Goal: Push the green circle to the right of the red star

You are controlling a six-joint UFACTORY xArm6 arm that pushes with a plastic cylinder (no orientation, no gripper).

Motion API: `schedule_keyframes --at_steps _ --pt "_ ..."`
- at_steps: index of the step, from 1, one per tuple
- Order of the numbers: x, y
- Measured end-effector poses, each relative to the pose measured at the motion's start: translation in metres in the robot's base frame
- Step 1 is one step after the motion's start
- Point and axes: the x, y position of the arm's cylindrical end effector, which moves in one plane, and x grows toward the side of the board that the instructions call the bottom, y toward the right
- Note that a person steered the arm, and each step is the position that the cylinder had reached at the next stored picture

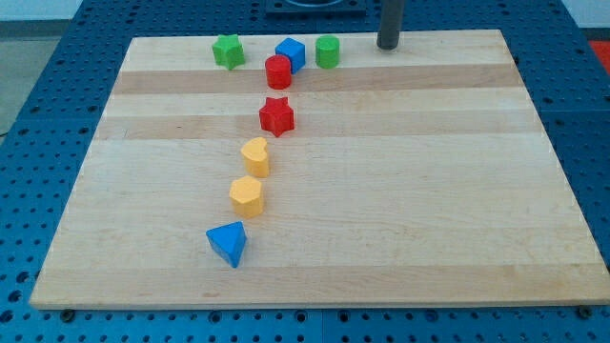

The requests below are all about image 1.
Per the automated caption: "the yellow hexagon block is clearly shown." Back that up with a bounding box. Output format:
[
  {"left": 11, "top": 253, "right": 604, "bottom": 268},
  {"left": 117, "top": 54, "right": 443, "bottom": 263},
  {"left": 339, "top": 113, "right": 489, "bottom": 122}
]
[{"left": 229, "top": 175, "right": 264, "bottom": 218}]

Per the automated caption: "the green star block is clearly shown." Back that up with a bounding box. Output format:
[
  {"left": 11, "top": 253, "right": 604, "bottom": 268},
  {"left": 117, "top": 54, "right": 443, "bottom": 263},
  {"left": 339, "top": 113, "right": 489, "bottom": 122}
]
[{"left": 212, "top": 34, "right": 246, "bottom": 71}]

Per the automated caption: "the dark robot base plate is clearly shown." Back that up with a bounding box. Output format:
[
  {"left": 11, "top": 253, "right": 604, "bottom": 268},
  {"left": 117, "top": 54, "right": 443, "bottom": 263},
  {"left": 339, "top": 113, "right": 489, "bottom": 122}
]
[{"left": 263, "top": 0, "right": 367, "bottom": 16}]

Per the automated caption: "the blue cube block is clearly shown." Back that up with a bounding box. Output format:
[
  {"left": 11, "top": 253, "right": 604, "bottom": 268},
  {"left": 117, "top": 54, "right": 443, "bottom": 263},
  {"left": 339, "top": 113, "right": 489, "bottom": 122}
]
[{"left": 274, "top": 37, "right": 306, "bottom": 74}]

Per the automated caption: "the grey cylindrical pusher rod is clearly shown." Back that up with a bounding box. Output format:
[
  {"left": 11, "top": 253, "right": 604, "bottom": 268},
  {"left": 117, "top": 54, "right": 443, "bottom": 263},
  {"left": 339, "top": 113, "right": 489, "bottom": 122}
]
[{"left": 376, "top": 0, "right": 405, "bottom": 50}]

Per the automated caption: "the red cylinder block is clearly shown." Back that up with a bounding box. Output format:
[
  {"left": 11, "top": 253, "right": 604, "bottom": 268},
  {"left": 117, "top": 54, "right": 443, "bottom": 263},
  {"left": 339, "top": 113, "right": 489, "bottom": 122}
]
[{"left": 265, "top": 54, "right": 292, "bottom": 90}]

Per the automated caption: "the light wooden board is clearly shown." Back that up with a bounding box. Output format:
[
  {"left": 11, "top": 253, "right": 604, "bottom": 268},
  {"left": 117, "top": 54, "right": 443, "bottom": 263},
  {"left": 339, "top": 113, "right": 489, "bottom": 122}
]
[{"left": 30, "top": 30, "right": 609, "bottom": 310}]

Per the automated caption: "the blue triangle block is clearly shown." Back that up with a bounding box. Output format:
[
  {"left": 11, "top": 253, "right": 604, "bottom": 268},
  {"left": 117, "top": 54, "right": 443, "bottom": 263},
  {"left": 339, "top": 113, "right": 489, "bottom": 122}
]
[{"left": 206, "top": 221, "right": 247, "bottom": 269}]

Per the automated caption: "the yellow heart block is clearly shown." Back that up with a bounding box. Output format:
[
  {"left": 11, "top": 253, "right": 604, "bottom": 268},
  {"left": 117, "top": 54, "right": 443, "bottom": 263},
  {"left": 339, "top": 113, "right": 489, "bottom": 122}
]
[{"left": 240, "top": 137, "right": 270, "bottom": 178}]

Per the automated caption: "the red star block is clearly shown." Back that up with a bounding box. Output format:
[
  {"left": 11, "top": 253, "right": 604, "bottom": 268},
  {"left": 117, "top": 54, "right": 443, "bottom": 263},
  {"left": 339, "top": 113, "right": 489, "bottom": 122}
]
[{"left": 259, "top": 97, "right": 295, "bottom": 137}]

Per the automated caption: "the green cylinder block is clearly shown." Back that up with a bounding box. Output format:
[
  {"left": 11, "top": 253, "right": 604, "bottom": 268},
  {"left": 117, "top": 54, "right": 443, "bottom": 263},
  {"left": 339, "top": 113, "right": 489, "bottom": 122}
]
[{"left": 315, "top": 34, "right": 340, "bottom": 69}]

